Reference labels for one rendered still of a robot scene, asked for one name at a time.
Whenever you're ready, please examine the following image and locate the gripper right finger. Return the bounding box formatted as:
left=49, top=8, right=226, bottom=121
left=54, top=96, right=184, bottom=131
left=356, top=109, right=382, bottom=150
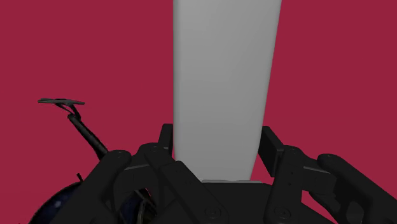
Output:
left=258, top=125, right=397, bottom=224

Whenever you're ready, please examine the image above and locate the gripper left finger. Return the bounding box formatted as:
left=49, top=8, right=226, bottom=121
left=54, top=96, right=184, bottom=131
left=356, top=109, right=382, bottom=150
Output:
left=49, top=123, right=230, bottom=224

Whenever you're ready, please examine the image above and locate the black stalk with flat top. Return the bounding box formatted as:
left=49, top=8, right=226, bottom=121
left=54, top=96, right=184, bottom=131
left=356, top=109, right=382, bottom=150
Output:
left=37, top=97, right=110, bottom=161

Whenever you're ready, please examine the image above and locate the tall white grey block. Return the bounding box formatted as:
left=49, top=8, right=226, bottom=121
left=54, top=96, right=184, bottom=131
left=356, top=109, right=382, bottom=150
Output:
left=172, top=0, right=283, bottom=183

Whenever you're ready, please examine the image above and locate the dark blue round thing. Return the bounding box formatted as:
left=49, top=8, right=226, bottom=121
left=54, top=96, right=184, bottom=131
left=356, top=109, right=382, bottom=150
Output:
left=28, top=172, right=157, bottom=224

